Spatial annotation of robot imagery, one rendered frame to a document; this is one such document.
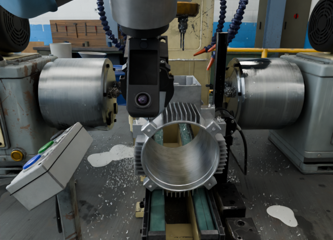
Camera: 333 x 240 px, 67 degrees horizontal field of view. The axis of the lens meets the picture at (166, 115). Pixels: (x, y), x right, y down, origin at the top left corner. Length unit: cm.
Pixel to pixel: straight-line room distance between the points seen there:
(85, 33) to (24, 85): 549
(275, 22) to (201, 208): 533
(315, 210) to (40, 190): 68
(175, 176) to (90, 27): 577
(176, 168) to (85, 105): 35
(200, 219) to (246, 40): 557
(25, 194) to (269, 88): 68
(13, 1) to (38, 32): 691
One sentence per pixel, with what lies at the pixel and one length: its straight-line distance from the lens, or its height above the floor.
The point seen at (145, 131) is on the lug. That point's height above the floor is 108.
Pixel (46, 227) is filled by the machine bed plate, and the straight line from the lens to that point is 74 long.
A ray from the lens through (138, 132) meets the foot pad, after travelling 52.
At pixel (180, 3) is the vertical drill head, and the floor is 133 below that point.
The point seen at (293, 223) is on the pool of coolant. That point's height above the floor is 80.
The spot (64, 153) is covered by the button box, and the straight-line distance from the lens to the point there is 44.
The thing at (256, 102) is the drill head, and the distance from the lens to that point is 82.
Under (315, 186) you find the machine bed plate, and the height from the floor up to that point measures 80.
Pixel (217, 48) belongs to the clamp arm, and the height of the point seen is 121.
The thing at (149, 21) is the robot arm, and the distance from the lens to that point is 34.
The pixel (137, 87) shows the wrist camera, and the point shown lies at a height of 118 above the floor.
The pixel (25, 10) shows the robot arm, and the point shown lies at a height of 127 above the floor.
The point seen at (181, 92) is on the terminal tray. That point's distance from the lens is 54.
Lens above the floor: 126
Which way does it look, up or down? 19 degrees down
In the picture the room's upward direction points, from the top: straight up
